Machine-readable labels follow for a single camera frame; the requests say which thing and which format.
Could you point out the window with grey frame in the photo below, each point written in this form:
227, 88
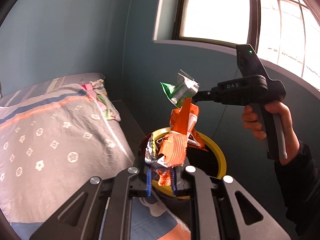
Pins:
283, 32

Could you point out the green snack wrapper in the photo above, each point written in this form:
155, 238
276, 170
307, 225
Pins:
186, 87

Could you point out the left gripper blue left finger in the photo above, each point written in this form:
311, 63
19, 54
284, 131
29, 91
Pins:
149, 181

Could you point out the person's right hand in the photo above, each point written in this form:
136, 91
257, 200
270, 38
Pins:
272, 122

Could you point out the yellow rimmed black trash bin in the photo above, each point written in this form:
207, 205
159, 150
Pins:
211, 160

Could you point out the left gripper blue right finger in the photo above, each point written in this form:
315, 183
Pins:
174, 181

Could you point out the grey patterned bed sheet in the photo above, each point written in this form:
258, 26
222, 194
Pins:
54, 138

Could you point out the orange snack wrapper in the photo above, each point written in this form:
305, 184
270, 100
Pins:
164, 153

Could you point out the floral cloth at bed edge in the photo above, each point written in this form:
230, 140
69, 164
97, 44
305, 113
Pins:
97, 90

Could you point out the person's right forearm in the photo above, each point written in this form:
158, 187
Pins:
299, 184

